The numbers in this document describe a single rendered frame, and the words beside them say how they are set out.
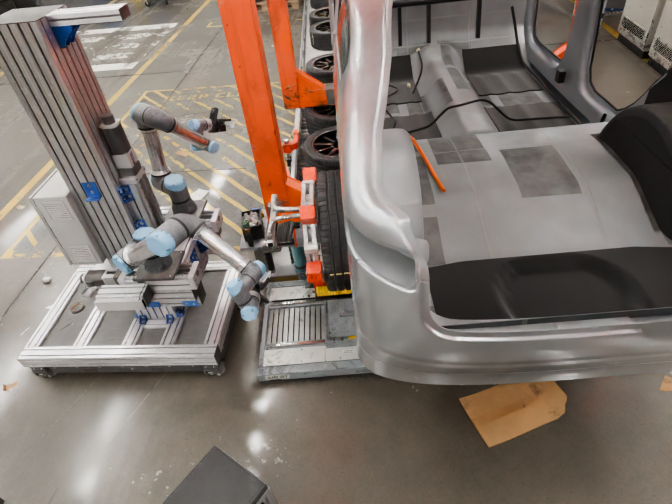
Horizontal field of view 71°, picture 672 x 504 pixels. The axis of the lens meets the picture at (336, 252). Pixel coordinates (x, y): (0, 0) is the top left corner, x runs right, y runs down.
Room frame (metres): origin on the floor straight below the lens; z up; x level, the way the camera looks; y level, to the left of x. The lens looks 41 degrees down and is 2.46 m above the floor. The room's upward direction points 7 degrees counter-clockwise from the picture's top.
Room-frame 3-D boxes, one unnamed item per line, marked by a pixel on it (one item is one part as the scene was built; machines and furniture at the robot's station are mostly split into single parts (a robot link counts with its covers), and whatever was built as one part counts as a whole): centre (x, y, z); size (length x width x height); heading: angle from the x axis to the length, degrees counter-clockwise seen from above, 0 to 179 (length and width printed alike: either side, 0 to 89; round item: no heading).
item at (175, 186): (2.45, 0.91, 0.98); 0.13 x 0.12 x 0.14; 47
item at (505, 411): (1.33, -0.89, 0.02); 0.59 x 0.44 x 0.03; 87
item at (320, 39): (7.10, -0.32, 0.39); 0.66 x 0.66 x 0.24
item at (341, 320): (2.02, -0.06, 0.32); 0.40 x 0.30 x 0.28; 177
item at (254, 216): (2.63, 0.55, 0.51); 0.20 x 0.14 x 0.13; 6
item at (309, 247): (2.03, 0.11, 0.85); 0.54 x 0.07 x 0.54; 177
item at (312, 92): (4.50, -0.08, 0.69); 0.52 x 0.17 x 0.35; 87
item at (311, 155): (3.68, -0.15, 0.39); 0.66 x 0.66 x 0.24
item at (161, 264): (1.95, 0.96, 0.87); 0.15 x 0.15 x 0.10
